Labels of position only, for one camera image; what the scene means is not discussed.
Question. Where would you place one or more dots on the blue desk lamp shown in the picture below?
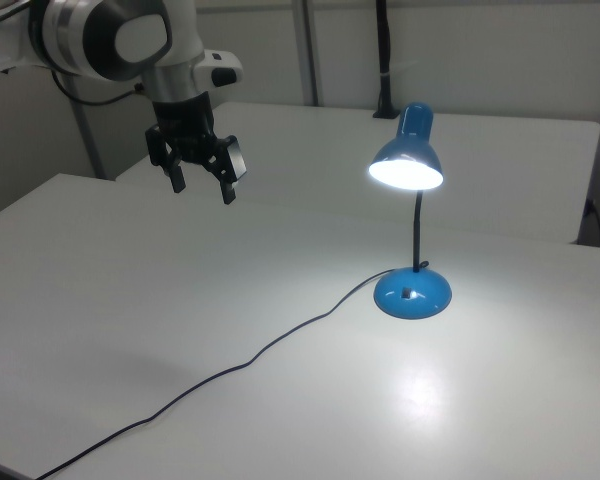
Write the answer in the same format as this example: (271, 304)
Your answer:
(412, 295)

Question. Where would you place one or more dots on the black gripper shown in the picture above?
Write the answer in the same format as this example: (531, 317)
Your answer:
(185, 125)

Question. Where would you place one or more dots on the black clamped mounting pole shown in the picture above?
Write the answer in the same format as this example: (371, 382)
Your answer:
(384, 55)

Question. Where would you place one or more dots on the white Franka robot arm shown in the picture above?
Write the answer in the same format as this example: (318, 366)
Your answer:
(70, 35)

